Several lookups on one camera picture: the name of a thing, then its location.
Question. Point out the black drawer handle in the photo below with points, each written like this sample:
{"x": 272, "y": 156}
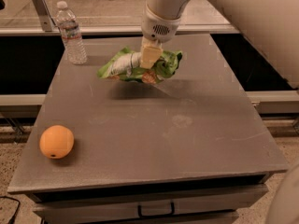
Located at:
{"x": 153, "y": 210}

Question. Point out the left metal railing bracket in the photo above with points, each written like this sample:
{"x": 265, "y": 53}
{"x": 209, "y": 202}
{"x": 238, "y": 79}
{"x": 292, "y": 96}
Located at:
{"x": 44, "y": 16}

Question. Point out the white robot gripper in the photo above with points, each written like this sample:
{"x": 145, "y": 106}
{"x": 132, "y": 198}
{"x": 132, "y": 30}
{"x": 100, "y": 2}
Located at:
{"x": 157, "y": 28}

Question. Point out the green rice chip bag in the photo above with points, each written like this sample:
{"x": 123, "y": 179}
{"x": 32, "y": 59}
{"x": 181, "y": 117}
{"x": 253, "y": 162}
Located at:
{"x": 125, "y": 66}

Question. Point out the orange fruit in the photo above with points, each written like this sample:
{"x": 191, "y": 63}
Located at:
{"x": 56, "y": 142}

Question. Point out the grey table drawer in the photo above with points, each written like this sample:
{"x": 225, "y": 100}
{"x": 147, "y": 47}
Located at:
{"x": 200, "y": 206}

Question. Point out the clear plastic water bottle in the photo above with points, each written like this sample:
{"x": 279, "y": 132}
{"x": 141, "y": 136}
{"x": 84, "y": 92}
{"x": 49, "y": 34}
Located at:
{"x": 67, "y": 24}

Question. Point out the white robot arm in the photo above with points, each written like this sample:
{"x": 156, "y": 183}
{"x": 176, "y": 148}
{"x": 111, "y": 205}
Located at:
{"x": 271, "y": 26}

